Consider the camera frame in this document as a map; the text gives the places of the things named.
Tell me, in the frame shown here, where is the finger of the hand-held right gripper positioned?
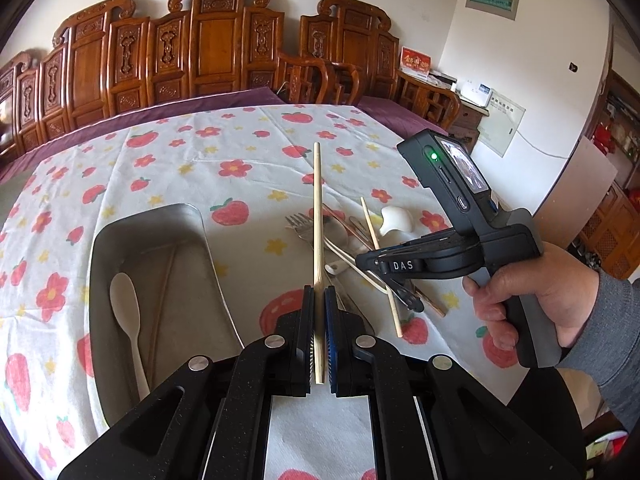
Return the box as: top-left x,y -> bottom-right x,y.
386,280 -> 426,313
355,247 -> 431,281

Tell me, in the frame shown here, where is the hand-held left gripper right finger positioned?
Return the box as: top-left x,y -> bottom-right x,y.
325,287 -> 583,480

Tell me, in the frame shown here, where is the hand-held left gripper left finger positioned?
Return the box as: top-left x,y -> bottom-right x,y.
57,286 -> 316,480

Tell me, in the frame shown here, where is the light bamboo chopstick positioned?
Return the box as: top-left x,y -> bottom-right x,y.
312,142 -> 326,387
360,197 -> 404,339

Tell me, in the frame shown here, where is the dark wooden chopstick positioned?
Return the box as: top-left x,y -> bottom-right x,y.
320,202 -> 447,319

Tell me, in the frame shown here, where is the white ceramic soup spoon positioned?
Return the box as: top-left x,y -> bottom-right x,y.
378,205 -> 417,237

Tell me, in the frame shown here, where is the metal spoon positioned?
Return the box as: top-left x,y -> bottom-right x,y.
322,206 -> 362,253

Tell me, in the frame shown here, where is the metal fork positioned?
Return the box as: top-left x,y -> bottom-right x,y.
285,212 -> 347,267

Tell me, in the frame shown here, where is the metal tray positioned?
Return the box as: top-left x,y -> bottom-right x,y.
89,203 -> 247,427

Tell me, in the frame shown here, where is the person's right forearm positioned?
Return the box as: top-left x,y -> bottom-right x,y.
556,269 -> 640,432

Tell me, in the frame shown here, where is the person's right hand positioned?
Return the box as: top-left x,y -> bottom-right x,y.
462,242 -> 602,352

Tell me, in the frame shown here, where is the wooden side table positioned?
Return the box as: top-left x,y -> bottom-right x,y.
451,95 -> 492,147

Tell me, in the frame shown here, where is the white desk telephone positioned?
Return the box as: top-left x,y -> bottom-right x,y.
457,78 -> 494,107

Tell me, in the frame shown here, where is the red desk calendar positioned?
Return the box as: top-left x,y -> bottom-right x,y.
399,47 -> 432,80

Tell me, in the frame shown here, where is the beige board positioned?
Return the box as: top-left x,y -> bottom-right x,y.
539,135 -> 619,257

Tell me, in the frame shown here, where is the wooden armchair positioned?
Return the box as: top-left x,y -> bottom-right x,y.
330,62 -> 362,107
276,53 -> 335,106

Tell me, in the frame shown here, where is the carved wooden sofa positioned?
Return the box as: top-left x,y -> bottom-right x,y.
51,0 -> 152,131
0,51 -> 55,162
149,0 -> 287,107
299,0 -> 463,133

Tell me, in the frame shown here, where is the wooden display cabinet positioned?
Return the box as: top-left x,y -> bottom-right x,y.
579,69 -> 640,282

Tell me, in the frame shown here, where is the strawberry flower print tablecloth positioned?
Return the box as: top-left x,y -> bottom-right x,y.
0,104 -> 522,480

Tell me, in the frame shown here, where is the grey breaker panel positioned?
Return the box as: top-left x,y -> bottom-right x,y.
464,0 -> 521,22

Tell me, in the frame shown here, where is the white wall panel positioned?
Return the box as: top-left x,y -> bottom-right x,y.
474,87 -> 527,159

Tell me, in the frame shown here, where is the white wall cable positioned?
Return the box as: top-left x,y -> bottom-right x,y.
516,129 -> 572,161

